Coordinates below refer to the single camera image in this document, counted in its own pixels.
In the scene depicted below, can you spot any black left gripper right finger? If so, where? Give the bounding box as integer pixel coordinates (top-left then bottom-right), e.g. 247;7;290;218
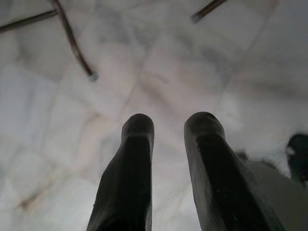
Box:
183;111;285;231

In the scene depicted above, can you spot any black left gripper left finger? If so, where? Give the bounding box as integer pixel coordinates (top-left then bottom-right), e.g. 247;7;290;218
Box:
86;113;155;231

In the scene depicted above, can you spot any grey robot leg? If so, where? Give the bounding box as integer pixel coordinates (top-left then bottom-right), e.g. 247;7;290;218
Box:
234;151;308;231

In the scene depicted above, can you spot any black robot foot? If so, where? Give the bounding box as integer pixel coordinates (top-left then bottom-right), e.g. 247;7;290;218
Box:
286;133;308;186

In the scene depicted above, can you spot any dark wooden chair rung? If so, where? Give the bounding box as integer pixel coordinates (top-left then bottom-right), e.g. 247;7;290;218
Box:
0;9;59;34

